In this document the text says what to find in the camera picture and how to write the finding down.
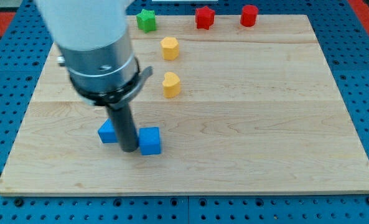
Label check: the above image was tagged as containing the red cylinder block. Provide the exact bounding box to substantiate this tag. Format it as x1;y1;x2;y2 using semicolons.
240;4;259;27

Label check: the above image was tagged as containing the green star block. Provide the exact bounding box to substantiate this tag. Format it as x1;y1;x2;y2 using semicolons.
136;9;157;33

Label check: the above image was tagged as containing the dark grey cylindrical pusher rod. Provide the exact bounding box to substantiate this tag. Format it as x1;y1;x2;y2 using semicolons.
106;105;139;152

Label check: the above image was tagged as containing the blue cube block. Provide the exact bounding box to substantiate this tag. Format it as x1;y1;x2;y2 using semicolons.
139;127;161;156

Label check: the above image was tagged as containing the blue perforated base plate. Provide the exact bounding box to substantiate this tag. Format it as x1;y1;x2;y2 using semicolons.
0;1;369;223

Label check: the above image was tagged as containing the blue triangle block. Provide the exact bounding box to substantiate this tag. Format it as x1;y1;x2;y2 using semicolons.
97;119;118;144

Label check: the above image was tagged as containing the yellow heart block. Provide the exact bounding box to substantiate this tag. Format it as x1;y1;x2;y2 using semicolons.
162;72;181;98

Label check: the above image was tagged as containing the red star block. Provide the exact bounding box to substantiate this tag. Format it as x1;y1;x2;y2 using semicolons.
195;6;215;30

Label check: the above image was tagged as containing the light wooden board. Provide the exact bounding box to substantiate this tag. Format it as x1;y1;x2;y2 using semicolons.
0;14;369;197

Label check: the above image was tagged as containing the yellow hexagon block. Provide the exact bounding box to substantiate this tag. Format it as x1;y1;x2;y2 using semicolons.
160;37;179;60

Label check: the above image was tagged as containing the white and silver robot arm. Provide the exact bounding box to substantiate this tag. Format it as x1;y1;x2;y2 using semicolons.
35;0;152;110

